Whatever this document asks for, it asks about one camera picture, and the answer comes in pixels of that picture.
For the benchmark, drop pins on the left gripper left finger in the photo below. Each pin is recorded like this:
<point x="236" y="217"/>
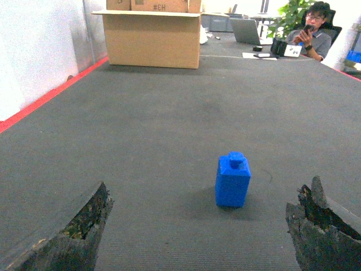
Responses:
<point x="71" y="241"/>

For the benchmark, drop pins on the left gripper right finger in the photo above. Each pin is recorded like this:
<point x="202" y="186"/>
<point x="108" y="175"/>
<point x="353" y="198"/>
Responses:
<point x="325" y="235"/>

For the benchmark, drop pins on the blue plastic block part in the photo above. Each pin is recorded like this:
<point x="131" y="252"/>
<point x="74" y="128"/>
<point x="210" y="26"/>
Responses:
<point x="232" y="180"/>

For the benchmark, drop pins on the black box with label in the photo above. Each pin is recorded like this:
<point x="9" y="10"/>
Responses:
<point x="280" y="48"/>

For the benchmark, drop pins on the seated man with glasses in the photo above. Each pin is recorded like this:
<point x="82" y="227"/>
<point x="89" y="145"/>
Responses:
<point x="315" y="44"/>

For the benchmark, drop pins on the white papers on table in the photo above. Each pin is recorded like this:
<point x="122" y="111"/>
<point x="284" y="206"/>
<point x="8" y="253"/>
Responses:
<point x="259" y="56"/>

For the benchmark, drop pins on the black office chair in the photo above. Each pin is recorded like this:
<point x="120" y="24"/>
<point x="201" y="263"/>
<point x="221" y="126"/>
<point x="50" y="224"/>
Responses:
<point x="327" y="27"/>

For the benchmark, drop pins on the grey laptop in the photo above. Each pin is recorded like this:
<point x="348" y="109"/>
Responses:
<point x="245" y="31"/>

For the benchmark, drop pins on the green potted plant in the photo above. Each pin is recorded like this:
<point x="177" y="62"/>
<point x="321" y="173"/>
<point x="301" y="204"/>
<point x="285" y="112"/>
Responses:
<point x="290" y="16"/>

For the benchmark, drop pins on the open cardboard box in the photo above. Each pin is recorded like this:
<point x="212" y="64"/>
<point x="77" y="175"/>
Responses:
<point x="152" y="33"/>

